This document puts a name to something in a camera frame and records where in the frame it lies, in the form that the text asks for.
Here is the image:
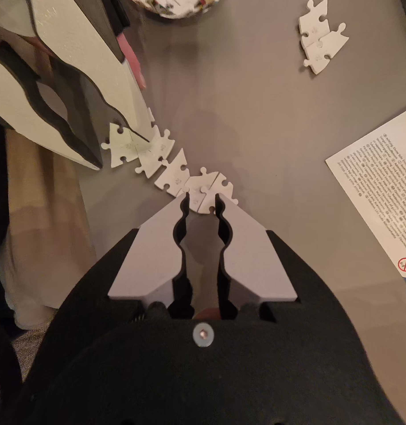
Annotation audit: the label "two-piece joined puzzle segment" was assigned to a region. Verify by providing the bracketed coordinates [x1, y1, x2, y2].
[298, 0, 350, 75]

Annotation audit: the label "person's left hand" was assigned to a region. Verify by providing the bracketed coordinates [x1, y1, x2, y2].
[117, 33, 148, 91]

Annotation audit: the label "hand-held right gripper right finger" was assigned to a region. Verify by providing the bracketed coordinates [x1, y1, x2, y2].
[215, 193, 298, 303]

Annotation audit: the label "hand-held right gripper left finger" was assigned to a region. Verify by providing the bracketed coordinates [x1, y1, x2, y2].
[107, 192, 190, 303]

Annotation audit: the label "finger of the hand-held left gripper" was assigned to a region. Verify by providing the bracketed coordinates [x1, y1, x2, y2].
[30, 0, 154, 147]
[0, 56, 104, 170]

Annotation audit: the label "partly built white puzzle ball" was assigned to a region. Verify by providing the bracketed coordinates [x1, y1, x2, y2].
[131, 0, 221, 19]

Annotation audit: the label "white printed instruction leaflet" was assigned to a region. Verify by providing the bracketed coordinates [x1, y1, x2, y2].
[325, 106, 406, 297]

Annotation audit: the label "beige trousers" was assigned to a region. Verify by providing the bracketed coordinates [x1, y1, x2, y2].
[0, 129, 98, 330]

